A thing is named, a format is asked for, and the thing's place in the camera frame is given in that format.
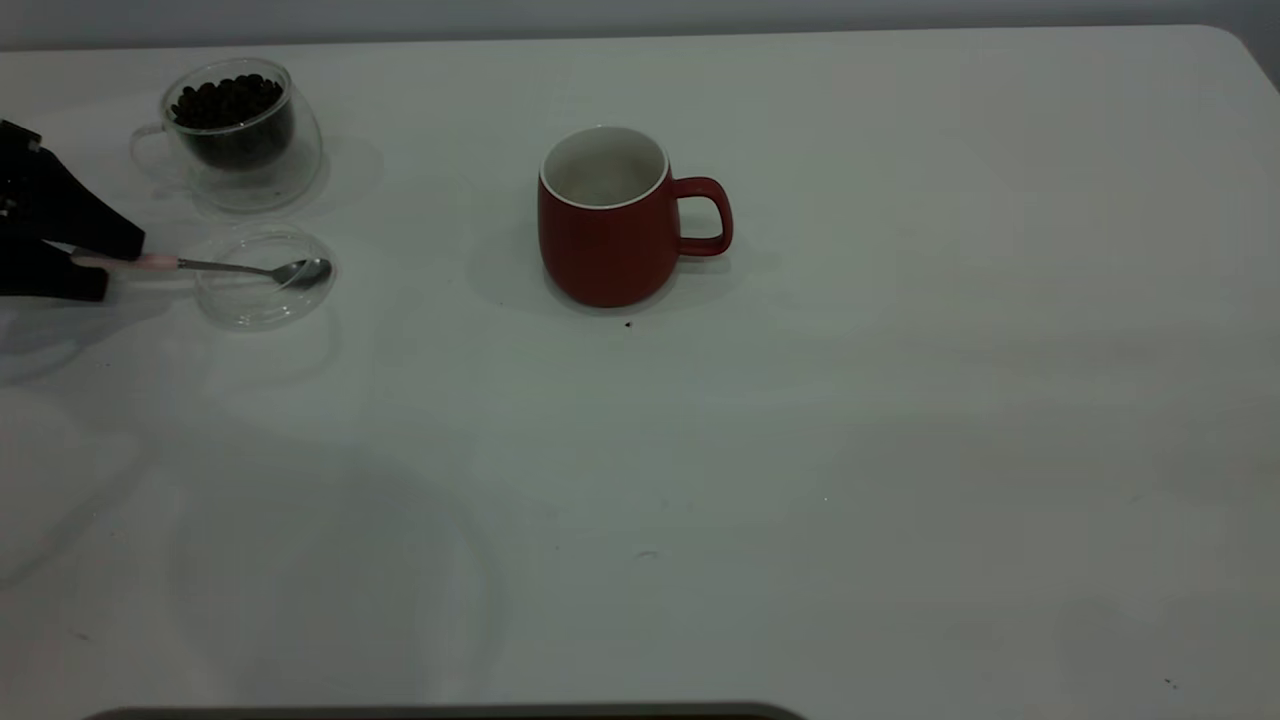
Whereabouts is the pile of coffee beans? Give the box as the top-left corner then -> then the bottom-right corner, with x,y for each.
172,74 -> 296,171

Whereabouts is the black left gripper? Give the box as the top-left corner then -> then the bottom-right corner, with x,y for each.
0,120 -> 147,302

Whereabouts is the red ceramic mug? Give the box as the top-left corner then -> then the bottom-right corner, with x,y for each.
537,125 -> 734,310

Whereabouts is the clear glass saucer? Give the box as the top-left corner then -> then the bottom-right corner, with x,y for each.
195,230 -> 338,333

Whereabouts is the clear double-wall glass cup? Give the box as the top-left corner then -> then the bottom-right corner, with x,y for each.
130,57 -> 324,213

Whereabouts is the pink-handled metal spoon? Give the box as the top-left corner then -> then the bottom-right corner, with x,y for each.
68,248 -> 333,292

